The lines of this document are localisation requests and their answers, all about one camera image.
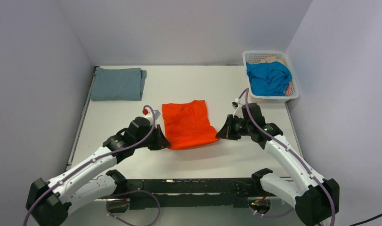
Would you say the orange t shirt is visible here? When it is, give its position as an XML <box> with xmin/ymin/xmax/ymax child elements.
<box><xmin>162</xmin><ymin>100</ymin><xmax>219</xmax><ymax>150</ymax></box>

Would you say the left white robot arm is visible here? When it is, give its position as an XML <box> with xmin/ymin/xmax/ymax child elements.
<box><xmin>23</xmin><ymin>111</ymin><xmax>170</xmax><ymax>226</ymax></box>

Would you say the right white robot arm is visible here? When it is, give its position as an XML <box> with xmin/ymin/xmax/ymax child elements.
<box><xmin>216</xmin><ymin>100</ymin><xmax>340</xmax><ymax>226</ymax></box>

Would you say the blue t shirt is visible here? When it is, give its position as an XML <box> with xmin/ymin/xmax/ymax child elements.
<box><xmin>246</xmin><ymin>62</ymin><xmax>293</xmax><ymax>97</ymax></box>

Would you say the folded grey-blue t shirt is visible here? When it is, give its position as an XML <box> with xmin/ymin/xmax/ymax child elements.
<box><xmin>90</xmin><ymin>67</ymin><xmax>147</xmax><ymax>101</ymax></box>

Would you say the white plastic basket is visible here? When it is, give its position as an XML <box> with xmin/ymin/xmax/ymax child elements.
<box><xmin>242</xmin><ymin>50</ymin><xmax>300</xmax><ymax>103</ymax></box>

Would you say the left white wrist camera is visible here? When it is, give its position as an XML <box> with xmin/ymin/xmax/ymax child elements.
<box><xmin>142</xmin><ymin>108</ymin><xmax>161</xmax><ymax>124</ymax></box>

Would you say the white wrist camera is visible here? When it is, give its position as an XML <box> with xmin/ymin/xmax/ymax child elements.
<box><xmin>142</xmin><ymin>108</ymin><xmax>161</xmax><ymax>124</ymax></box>
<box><xmin>232</xmin><ymin>98</ymin><xmax>243</xmax><ymax>118</ymax></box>

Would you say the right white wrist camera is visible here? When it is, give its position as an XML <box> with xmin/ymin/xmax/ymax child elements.
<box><xmin>232</xmin><ymin>98</ymin><xmax>243</xmax><ymax>118</ymax></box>

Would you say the aluminium table frame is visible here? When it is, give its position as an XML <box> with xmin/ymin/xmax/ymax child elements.
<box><xmin>69</xmin><ymin>65</ymin><xmax>289</xmax><ymax>179</ymax></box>

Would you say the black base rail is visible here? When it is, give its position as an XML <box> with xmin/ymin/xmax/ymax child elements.
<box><xmin>106</xmin><ymin>178</ymin><xmax>274</xmax><ymax>213</ymax></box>

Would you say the black cable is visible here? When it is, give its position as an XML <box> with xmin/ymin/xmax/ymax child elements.
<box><xmin>347</xmin><ymin>208</ymin><xmax>382</xmax><ymax>226</ymax></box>

